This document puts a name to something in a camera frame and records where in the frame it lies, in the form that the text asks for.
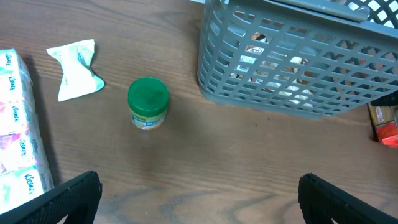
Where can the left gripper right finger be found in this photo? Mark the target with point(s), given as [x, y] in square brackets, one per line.
[322, 202]

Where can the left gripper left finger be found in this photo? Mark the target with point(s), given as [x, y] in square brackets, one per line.
[75, 201]

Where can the spaghetti pack red yellow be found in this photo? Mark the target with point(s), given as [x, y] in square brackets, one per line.
[384, 120]

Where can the teal white packet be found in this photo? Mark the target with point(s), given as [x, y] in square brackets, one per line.
[78, 78]

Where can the green lid jar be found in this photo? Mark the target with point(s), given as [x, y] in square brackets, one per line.
[148, 101]

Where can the Kleenex tissue multipack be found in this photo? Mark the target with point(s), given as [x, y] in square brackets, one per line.
[25, 172]

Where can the grey plastic basket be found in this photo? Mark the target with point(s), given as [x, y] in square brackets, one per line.
[305, 58]

